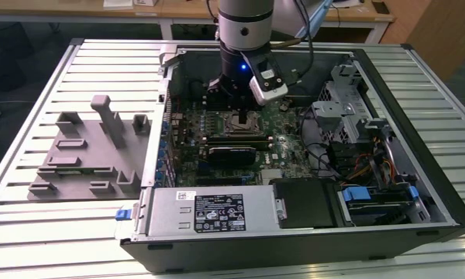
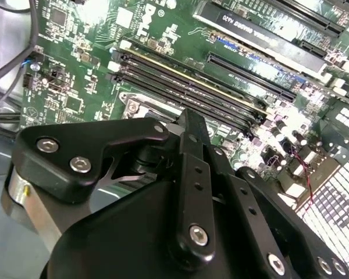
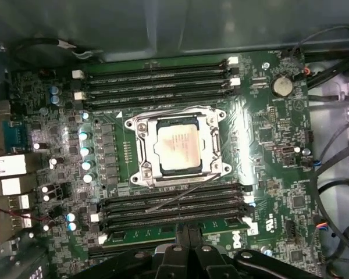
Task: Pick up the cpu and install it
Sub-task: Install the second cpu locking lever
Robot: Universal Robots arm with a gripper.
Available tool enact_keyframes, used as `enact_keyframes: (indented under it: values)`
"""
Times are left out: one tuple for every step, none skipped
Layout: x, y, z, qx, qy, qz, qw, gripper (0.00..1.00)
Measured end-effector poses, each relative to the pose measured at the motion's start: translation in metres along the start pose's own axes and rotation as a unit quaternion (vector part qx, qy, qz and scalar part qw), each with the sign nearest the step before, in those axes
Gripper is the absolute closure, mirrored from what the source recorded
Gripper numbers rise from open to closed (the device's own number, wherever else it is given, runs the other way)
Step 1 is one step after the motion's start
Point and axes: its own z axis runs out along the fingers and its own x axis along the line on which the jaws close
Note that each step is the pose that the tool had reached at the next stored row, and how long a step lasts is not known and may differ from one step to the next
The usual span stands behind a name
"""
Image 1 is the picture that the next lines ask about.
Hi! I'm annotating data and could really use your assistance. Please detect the CPU socket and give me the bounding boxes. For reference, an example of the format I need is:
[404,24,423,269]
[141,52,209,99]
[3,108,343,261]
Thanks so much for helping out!
[220,111,268,137]

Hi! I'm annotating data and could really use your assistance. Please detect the metal drive cage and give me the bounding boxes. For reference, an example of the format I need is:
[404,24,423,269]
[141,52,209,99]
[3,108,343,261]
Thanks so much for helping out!
[309,64,377,145]

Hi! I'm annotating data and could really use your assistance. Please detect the green motherboard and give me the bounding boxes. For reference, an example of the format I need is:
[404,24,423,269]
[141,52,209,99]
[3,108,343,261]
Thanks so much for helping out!
[165,97,315,187]

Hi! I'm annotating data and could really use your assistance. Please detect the black graphics card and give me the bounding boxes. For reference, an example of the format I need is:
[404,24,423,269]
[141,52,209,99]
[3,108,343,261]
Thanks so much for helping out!
[205,144,257,167]

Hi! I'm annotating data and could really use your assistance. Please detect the white paper box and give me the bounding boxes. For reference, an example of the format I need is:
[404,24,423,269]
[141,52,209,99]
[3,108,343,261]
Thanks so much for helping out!
[103,0,135,9]

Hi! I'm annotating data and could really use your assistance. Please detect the grey metal disk bay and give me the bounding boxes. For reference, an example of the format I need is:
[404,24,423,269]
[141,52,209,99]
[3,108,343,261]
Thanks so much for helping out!
[355,117,431,192]

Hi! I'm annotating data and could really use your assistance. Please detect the black power connector block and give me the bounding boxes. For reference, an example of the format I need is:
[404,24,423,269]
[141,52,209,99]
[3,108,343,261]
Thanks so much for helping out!
[328,142,355,169]

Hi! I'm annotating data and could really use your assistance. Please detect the small black box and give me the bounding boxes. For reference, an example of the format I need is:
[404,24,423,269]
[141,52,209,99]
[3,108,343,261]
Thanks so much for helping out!
[372,0,392,15]

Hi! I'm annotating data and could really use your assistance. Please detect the grey parts rack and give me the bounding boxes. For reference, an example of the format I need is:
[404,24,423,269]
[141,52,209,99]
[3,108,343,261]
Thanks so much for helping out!
[27,95,152,202]

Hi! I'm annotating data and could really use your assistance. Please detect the wooden desk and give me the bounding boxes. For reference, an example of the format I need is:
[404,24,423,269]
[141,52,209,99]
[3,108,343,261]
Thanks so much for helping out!
[0,0,397,44]

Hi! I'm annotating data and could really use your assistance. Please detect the silver power supply unit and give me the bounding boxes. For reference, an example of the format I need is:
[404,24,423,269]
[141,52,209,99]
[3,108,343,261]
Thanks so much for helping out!
[144,187,281,237]

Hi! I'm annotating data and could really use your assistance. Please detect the metal shroud latch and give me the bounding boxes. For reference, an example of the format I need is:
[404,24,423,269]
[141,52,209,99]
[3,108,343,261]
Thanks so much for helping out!
[273,198,288,221]

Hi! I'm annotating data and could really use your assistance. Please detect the blue disk carrier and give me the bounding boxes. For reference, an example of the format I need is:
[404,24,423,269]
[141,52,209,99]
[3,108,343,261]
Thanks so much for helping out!
[340,187,411,209]

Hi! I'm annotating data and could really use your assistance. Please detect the green RAM stick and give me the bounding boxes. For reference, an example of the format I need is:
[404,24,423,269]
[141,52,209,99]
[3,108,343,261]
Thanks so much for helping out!
[56,169,97,176]

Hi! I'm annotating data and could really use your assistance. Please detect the wooden cabinet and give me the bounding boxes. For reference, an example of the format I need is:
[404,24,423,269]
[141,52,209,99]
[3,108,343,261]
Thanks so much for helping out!
[379,0,465,79]

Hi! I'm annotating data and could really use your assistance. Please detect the black office chair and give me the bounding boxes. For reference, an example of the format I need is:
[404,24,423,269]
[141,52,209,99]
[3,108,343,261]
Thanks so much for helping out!
[0,22,36,91]

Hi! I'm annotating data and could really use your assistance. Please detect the blue case latch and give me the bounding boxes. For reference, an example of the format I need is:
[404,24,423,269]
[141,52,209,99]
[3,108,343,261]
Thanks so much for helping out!
[115,208,136,222]

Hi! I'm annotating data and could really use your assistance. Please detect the black PC case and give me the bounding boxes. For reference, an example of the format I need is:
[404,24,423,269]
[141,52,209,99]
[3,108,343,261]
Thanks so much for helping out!
[115,42,465,274]

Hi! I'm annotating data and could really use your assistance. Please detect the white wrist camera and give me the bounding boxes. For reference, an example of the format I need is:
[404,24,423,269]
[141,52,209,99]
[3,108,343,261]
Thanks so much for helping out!
[243,51,291,106]

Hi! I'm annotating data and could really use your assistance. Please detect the black camera cable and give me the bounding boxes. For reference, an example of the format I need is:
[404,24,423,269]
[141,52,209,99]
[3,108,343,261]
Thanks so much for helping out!
[293,0,316,85]

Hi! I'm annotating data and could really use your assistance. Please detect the orange yellow wire bundle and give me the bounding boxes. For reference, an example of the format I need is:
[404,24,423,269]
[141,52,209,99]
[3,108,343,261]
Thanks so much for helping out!
[351,138,397,187]

